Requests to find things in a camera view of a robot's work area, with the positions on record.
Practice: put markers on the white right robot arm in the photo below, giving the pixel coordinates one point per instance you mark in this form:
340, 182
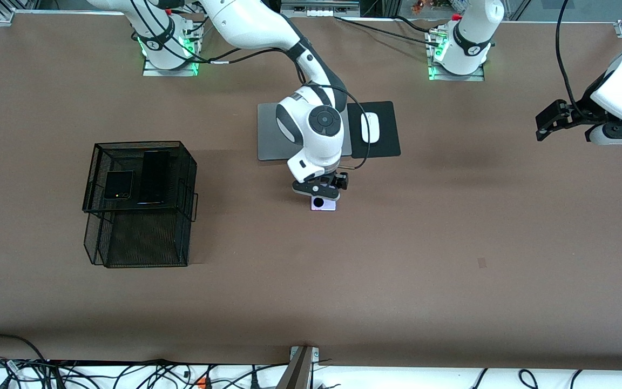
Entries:
246, 27

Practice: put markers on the grey power strip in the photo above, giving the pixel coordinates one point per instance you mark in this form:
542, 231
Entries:
319, 11

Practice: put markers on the grey metal post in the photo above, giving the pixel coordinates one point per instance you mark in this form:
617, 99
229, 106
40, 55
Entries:
297, 373

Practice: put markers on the black mouse pad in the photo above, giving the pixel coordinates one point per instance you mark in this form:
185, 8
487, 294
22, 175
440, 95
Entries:
389, 146

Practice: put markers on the white computer mouse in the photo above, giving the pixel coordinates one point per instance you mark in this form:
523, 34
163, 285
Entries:
371, 128

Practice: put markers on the silver closed laptop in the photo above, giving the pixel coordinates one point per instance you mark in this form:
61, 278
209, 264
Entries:
265, 140

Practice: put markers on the white flip phone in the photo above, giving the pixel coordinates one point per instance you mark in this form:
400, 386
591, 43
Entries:
330, 207

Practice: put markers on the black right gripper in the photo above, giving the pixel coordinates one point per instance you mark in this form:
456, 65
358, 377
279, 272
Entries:
341, 180

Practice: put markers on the black slab smartphone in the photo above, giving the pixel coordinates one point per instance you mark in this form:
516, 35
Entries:
154, 178

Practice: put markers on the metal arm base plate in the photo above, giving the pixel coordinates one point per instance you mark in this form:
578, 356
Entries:
478, 77
151, 72

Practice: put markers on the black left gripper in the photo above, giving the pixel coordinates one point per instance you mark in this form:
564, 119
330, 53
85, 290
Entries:
580, 114

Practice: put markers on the black flip phone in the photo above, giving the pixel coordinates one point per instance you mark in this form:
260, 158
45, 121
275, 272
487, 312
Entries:
118, 183

